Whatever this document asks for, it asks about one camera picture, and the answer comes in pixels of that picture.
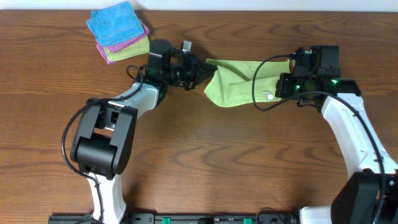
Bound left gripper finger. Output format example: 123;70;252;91
197;60;217;78
184;77;206;91

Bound light green microfiber cloth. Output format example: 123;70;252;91
204;58;290;108

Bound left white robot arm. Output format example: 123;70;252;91
61;48;217;223

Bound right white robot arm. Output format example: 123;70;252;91
275;45;397;223

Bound folded green cloth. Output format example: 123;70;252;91
104;37;150;62

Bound folded pink cloth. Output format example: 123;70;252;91
96;20;149;64

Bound folded blue cloth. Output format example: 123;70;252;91
86;1;144;47

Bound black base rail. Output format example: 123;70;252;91
48;212;301;224

